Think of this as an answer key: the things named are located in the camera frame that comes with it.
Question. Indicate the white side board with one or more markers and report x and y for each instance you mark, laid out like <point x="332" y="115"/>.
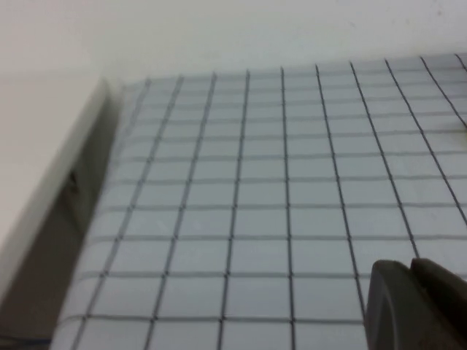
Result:
<point x="36" y="164"/>

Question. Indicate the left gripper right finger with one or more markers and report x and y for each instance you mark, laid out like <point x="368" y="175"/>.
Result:
<point x="448" y="295"/>

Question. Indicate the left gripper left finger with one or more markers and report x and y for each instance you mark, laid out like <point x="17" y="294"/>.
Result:
<point x="392" y="321"/>

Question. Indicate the grey checkered tablecloth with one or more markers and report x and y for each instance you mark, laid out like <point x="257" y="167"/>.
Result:
<point x="255" y="200"/>

